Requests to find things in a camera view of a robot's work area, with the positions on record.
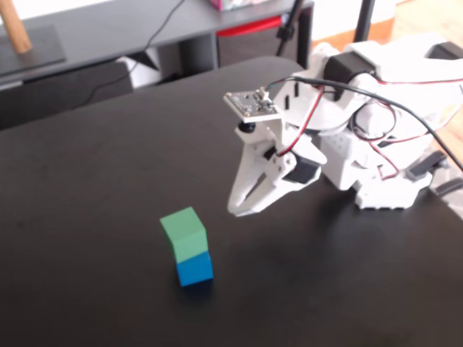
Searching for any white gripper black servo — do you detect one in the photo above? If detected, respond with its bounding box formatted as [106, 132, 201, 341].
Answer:
[226, 77, 358, 218]

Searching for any green cube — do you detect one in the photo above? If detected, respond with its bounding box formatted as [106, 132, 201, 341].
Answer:
[159, 206, 208, 264]

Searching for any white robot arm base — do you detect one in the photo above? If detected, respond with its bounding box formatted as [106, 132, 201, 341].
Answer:
[353, 172, 433, 212]

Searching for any blue cube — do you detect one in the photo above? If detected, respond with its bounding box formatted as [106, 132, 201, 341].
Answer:
[176, 250, 215, 288]

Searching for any white panel with black triangle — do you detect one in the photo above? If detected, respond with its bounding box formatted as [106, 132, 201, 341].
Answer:
[120, 46, 162, 90]

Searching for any black tripod leg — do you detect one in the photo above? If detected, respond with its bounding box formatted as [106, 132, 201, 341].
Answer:
[276, 0, 307, 57]

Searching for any grey black table clamp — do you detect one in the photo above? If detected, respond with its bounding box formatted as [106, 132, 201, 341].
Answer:
[406, 150, 450, 182]

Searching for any colourful patterned box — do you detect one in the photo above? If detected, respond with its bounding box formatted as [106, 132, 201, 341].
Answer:
[208, 0, 273, 13]

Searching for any black clamp lever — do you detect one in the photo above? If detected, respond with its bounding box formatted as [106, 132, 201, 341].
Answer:
[431, 178, 463, 198]

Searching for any black stand pole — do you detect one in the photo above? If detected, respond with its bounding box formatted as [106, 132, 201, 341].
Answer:
[353, 0, 378, 44]

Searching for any large dark storage bin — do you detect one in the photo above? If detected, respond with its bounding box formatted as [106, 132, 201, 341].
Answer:
[0, 59, 135, 129]

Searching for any grey shelf unit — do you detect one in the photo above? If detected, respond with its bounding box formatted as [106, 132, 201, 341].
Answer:
[0, 0, 315, 92]

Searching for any wooden pole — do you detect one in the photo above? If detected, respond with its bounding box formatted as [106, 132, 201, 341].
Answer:
[0, 0, 34, 56]

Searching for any red black servo wire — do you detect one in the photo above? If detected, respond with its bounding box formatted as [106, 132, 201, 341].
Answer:
[274, 87, 325, 157]
[352, 77, 463, 182]

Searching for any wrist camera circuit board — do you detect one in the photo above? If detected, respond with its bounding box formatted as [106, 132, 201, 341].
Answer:
[223, 88, 284, 137]

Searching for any black camera cable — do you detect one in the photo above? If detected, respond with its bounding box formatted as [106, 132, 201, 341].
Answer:
[263, 77, 463, 169]

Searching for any thin black power cable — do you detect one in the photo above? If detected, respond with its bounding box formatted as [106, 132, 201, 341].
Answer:
[71, 0, 186, 109]

